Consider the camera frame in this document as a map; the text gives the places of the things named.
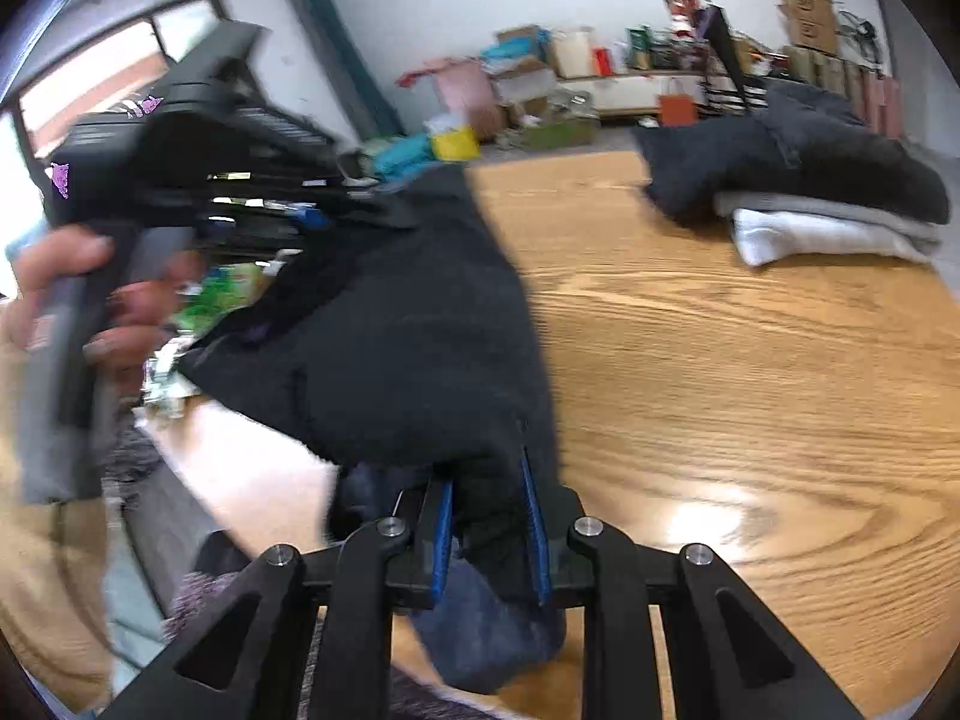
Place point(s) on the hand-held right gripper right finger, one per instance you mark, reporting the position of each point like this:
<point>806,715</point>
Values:
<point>538,555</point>

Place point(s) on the slim pink suitcase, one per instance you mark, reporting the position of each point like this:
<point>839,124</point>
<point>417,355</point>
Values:
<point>881,101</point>

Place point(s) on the yellow bag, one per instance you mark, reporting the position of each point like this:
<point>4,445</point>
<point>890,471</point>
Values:
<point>454,144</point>

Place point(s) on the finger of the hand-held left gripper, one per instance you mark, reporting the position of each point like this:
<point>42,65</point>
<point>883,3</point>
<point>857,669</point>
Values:
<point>330,187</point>
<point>300,219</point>

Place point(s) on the person's left forearm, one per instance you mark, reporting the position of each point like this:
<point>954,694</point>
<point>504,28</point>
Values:
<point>45,577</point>

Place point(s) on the person's left hand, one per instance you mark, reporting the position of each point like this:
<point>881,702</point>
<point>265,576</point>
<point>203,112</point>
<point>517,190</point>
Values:
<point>142,307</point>

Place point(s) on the red cloth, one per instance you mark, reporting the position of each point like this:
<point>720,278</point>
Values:
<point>420,73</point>

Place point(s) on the green cardboard box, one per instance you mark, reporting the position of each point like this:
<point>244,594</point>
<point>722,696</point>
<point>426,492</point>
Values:
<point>559,136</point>

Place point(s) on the orange paper bag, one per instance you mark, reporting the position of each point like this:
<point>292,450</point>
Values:
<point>677,109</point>

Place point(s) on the dark navy T-shirt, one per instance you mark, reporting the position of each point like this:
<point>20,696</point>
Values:
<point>412,330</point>

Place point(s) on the low white cabinet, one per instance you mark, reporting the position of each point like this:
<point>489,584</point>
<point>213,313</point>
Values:
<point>630,94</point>

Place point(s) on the tall green box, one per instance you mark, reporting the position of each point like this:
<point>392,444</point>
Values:
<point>637,49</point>

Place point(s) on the olive suitcase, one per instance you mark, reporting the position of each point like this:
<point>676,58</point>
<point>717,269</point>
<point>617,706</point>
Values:
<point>825,67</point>

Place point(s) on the teal plastic crate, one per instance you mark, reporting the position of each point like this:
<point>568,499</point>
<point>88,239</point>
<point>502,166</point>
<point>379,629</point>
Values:
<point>401,157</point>

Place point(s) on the grey curtain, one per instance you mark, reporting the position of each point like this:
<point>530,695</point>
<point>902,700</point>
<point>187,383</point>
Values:
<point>330,37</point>

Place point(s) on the white plastic storage bin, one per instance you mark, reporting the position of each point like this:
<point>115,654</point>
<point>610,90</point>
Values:
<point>571,52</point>

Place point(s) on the small red box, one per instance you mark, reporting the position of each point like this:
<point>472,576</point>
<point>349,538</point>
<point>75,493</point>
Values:
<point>601,62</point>

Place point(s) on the grey folded garment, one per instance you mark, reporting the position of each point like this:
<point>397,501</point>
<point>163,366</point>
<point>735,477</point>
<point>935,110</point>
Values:
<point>862,223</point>

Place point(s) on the person's speckled knit clothing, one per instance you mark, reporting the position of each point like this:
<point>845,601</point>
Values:
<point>202,592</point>

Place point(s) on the teal bag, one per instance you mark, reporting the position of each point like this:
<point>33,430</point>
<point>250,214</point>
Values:
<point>510,52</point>

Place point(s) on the small cardboard box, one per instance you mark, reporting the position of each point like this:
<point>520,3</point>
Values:
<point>517,36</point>

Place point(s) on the standing fan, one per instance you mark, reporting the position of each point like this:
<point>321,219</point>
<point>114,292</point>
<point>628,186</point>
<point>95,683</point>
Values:
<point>855,24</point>

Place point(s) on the white foam box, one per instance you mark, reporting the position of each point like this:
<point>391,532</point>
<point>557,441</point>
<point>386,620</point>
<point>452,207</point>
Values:
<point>525,84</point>

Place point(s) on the black folding cart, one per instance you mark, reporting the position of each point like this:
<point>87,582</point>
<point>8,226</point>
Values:
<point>724,45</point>

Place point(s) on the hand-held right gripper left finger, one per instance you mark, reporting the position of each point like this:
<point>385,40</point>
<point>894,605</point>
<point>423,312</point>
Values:
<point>442,540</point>

